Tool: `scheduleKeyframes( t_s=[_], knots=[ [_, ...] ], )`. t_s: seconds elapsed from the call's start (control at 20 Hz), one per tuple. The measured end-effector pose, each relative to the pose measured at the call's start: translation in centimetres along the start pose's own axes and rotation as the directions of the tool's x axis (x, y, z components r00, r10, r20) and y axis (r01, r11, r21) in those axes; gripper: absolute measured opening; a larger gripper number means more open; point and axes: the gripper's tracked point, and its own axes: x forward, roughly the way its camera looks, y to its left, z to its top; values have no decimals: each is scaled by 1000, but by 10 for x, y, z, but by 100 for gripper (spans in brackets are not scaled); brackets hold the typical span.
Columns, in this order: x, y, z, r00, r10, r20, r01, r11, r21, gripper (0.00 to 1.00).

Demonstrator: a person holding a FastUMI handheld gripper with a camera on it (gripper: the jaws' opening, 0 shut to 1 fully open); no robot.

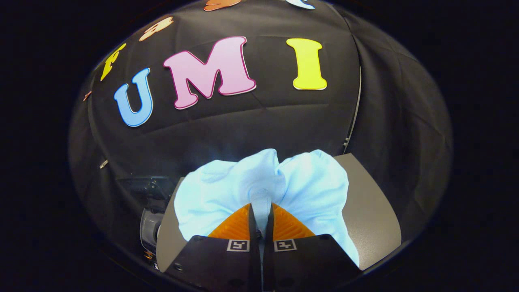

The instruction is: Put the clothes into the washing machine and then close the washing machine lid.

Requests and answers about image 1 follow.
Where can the black backdrop cloth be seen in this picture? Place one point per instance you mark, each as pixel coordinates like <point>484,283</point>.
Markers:
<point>263,121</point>

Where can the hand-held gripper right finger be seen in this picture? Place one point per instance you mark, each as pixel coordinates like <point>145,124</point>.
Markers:
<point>300,267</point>

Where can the grey metal appliance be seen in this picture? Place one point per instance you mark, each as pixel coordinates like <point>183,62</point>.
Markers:
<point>373,219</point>

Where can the small washing machine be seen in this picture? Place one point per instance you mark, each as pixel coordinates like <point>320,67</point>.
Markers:
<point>152,227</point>

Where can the silver clip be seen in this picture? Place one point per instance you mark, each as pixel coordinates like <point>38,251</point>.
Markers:
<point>104,164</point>

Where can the light blue shirt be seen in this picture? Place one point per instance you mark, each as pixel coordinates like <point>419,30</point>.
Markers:
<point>227,190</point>

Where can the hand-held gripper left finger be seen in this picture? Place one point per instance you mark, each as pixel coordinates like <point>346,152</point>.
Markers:
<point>227,267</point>

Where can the copper clip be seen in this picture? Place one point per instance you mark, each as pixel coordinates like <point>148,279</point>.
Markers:
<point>87,96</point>

